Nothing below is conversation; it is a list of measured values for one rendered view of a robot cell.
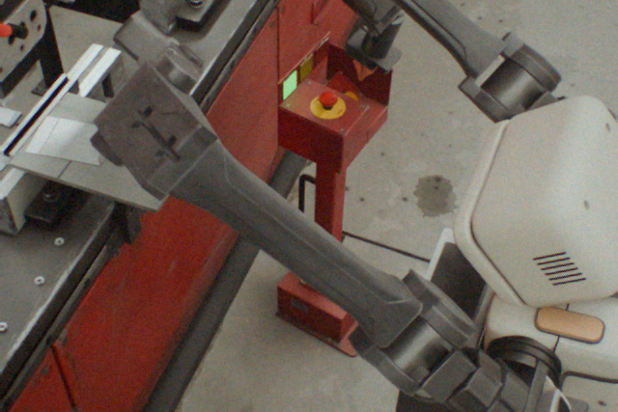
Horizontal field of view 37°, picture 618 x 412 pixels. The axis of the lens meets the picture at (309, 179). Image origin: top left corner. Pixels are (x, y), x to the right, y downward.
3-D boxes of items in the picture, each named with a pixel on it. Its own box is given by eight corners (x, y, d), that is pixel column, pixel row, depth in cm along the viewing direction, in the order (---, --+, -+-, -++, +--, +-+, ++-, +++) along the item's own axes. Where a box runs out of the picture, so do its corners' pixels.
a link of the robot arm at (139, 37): (155, 110, 123) (199, 61, 122) (90, 50, 122) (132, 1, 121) (169, 104, 135) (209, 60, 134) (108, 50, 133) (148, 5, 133)
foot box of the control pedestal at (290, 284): (354, 359, 241) (356, 334, 232) (273, 315, 249) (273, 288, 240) (391, 305, 252) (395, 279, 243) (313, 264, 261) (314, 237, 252)
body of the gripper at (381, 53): (359, 31, 190) (370, 7, 184) (401, 59, 189) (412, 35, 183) (343, 48, 187) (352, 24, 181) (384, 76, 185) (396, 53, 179)
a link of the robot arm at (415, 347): (451, 413, 98) (487, 376, 97) (382, 356, 95) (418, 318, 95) (429, 374, 107) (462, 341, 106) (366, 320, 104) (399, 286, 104)
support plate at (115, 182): (157, 213, 143) (156, 209, 143) (10, 167, 149) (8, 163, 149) (207, 136, 155) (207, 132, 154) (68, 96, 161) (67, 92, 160)
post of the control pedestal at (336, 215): (328, 290, 240) (337, 145, 200) (311, 281, 242) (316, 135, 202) (339, 276, 243) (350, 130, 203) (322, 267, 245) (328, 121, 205)
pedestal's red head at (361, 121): (341, 176, 194) (345, 114, 181) (277, 146, 200) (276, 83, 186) (387, 120, 205) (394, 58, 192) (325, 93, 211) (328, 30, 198)
